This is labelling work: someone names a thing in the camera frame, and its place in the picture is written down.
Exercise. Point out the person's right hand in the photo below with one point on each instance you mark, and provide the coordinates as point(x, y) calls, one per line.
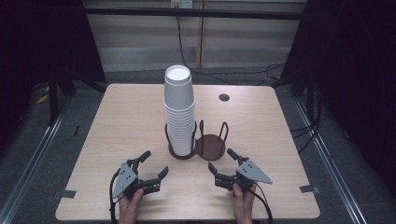
point(243, 207)

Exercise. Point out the stack of white paper cups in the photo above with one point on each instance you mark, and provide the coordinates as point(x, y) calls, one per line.
point(180, 130)

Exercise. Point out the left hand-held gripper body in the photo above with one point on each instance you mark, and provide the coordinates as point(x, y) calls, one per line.
point(126, 180)

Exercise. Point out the dark curtain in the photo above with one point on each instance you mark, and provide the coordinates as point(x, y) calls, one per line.
point(40, 46)
point(358, 77)

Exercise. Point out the grey tape strip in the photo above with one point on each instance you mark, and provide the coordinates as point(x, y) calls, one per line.
point(64, 194)
point(309, 189)

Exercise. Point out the white wall socket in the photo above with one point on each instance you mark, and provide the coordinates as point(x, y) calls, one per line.
point(181, 3)

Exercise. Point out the person's left hand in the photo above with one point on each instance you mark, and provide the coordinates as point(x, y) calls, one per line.
point(129, 210)

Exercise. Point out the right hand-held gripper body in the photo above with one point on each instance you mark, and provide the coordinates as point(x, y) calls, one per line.
point(250, 174)

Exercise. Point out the black metal stand leg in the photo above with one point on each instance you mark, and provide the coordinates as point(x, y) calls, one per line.
point(53, 102)

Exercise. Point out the metal floor rail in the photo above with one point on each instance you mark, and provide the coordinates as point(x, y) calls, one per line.
point(29, 174)
point(330, 168)

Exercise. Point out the black horizontal metal bar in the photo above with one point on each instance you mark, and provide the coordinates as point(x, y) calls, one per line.
point(193, 13)

